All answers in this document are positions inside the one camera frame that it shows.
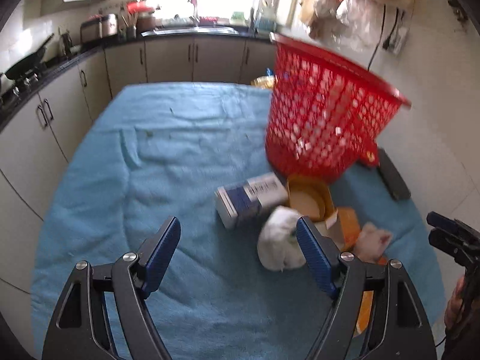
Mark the red plastic mesh basket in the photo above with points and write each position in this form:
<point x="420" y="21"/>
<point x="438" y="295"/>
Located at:
<point x="318" y="120"/>

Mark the hanging plastic bags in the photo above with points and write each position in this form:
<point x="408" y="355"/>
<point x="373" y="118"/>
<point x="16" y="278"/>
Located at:
<point x="348" y="11"/>

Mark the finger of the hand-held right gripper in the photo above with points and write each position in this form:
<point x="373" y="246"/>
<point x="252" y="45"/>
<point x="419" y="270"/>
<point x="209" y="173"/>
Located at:
<point x="446" y="245"/>
<point x="442" y="222"/>

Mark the green counter item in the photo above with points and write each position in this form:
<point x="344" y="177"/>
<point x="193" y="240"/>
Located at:
<point x="237" y="15"/>

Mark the utensil holder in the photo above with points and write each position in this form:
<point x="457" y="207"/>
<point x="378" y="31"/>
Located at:
<point x="129" y="26"/>

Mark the blue and white counter box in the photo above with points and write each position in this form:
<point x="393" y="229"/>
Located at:
<point x="267" y="20"/>

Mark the white wrapper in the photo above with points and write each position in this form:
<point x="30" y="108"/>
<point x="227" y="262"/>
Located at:
<point x="371" y="242"/>

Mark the blue towel cloth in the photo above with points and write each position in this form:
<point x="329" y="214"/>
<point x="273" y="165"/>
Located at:
<point x="150" y="180"/>

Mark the pot with red lid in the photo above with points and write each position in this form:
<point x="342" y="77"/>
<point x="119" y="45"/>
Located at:
<point x="144" y="17"/>

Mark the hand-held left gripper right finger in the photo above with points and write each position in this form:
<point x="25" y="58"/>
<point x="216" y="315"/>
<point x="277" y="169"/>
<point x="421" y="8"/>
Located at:
<point x="313" y="255"/>

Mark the steel rice cooker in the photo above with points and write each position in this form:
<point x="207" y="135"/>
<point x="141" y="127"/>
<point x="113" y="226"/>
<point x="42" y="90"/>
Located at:
<point x="101" y="26"/>

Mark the orange cardboard box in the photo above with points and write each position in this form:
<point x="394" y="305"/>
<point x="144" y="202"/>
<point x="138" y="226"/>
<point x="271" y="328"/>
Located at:
<point x="307" y="198"/>

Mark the yellow plastic bag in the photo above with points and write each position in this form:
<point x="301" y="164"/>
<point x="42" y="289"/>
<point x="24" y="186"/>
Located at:
<point x="262" y="82"/>

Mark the gas stove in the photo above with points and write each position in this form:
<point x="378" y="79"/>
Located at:
<point x="18" y="86"/>

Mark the white paper towel wad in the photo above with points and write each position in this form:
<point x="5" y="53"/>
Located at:
<point x="277" y="240"/>

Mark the steel kitchen sink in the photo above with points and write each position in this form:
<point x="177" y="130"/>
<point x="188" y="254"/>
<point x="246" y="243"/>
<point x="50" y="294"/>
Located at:
<point x="195" y="30"/>

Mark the blue and white carton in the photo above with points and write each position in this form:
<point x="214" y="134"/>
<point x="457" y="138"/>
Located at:
<point x="243" y="198"/>

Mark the person's right hand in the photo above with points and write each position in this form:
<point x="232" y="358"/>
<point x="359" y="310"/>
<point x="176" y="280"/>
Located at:
<point x="453" y="307"/>

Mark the orange packet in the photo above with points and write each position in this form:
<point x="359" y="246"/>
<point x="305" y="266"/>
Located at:
<point x="348" y="228"/>

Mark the sink faucet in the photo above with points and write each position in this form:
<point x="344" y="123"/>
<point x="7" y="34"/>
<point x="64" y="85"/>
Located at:
<point x="194" y="11"/>

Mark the wall socket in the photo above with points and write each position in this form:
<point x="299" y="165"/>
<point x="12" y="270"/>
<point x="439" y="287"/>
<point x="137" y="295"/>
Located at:
<point x="399" y="41"/>

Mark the black wok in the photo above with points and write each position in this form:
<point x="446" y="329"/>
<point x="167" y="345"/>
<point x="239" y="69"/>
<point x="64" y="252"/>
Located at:
<point x="26" y="63"/>

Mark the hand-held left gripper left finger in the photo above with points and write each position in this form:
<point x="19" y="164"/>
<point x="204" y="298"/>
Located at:
<point x="161" y="255"/>

